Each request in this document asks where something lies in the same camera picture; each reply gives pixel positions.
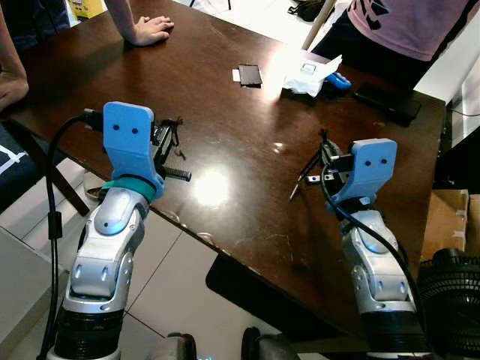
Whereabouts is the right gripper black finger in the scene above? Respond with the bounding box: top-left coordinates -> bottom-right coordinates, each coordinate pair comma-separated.
289,172 -> 329,202
298,150 -> 328,183

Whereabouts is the person's bare hand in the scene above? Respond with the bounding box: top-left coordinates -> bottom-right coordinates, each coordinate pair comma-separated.
124,15 -> 176,47
0,73 -> 29,113

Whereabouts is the dark brown wooden table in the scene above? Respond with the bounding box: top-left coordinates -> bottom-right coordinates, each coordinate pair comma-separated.
7,0 -> 447,338

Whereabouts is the black rectangular case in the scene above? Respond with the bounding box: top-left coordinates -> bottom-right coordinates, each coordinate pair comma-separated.
354,82 -> 422,127

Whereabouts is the blue plastic object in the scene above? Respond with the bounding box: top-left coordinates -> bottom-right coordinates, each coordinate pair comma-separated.
325,73 -> 353,92

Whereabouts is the brown cardboard box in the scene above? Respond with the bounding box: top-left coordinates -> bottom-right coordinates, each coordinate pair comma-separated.
420,189 -> 470,261

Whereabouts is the light wooden stick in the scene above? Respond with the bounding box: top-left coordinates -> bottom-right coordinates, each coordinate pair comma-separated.
302,0 -> 337,50

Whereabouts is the yellow box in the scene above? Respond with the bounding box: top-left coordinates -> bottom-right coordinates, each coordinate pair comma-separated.
67,0 -> 106,20

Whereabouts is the white chair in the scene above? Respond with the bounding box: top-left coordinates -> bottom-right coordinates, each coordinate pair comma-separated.
415,7 -> 480,102

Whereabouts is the black bag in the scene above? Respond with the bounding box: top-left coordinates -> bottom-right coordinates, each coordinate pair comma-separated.
289,0 -> 325,22

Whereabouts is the person in pink shirt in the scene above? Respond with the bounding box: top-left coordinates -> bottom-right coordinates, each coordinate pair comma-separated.
311,0 -> 480,91

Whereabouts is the robot right leg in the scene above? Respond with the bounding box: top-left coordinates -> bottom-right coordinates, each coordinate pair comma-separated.
241,326 -> 301,360

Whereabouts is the robot leg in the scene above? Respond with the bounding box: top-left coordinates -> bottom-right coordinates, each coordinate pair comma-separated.
148,332 -> 197,360
241,326 -> 301,360

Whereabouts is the robot left leg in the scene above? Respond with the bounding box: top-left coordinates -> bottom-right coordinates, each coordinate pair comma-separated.
148,332 -> 197,360

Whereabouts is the person in dark clothes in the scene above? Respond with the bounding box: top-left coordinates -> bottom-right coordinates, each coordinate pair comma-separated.
0,0 -> 72,53

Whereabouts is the black round fan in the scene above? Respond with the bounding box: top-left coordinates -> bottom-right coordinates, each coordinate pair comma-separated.
416,247 -> 480,359

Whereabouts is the pale left wrist camera mount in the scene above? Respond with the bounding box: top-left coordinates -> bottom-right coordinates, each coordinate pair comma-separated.
101,101 -> 167,200

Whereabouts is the pale wrist camera mount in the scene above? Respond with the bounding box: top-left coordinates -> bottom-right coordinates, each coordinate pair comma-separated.
101,101 -> 167,200
330,138 -> 399,207

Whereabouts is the pale right wrist camera mount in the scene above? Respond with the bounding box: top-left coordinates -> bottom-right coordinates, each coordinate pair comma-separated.
330,138 -> 399,207

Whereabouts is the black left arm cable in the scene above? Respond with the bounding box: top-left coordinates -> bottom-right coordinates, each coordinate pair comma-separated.
36,111 -> 103,360

